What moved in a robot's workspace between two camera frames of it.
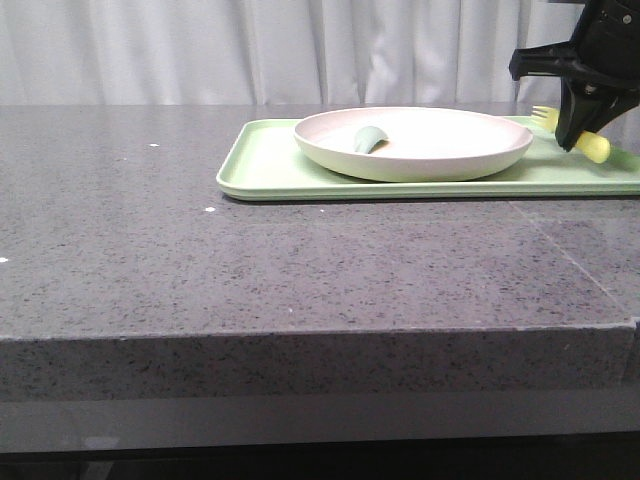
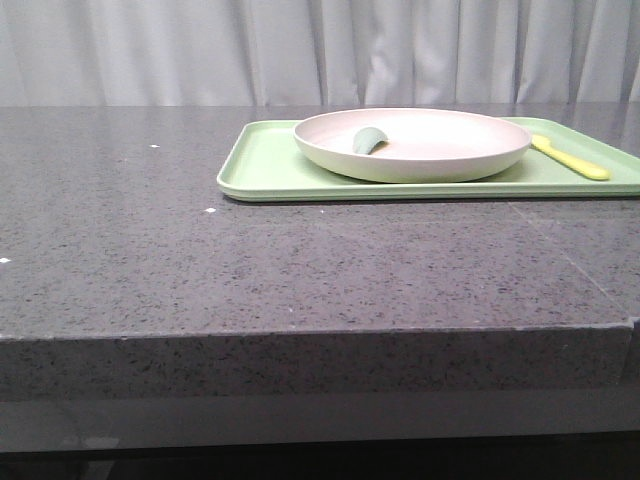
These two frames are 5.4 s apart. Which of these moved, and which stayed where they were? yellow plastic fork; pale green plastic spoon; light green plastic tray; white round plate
Moved: yellow plastic fork
Stayed: light green plastic tray; white round plate; pale green plastic spoon
